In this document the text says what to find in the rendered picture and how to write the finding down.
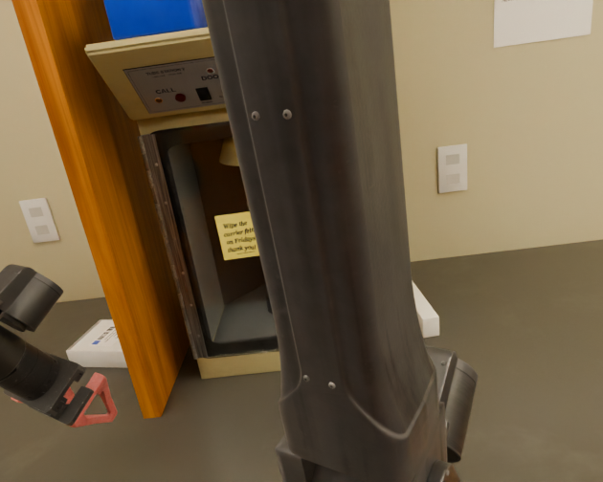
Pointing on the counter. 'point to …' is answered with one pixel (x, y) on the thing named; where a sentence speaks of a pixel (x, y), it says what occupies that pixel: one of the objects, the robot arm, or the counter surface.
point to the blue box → (153, 16)
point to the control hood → (125, 93)
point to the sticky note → (236, 235)
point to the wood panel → (109, 190)
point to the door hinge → (166, 241)
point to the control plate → (176, 84)
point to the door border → (173, 243)
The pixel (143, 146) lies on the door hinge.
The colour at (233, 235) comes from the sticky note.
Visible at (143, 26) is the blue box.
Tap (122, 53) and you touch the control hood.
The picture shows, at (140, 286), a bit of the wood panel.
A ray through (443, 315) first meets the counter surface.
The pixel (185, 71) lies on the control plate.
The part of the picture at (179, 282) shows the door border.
